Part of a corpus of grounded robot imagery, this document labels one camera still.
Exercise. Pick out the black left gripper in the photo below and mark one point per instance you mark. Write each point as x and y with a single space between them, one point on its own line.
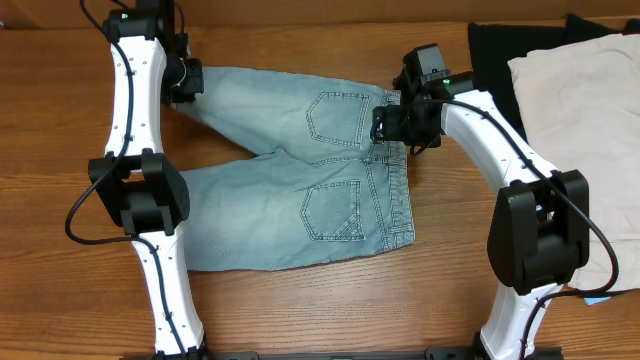
195 83

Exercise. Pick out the beige folded garment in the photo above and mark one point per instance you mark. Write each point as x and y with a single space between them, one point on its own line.
611 166

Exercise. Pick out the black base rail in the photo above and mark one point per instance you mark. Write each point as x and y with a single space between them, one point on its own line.
345 355

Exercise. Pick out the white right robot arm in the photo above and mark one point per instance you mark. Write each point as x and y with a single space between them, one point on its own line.
539 231

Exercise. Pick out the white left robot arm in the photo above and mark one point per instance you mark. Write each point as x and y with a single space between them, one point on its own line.
143 193

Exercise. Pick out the black cloth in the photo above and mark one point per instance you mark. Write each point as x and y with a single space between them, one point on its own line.
500 60

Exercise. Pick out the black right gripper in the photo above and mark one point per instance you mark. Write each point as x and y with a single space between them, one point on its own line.
386 129

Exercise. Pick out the light blue denim shorts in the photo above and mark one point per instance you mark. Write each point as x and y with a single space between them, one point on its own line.
317 188

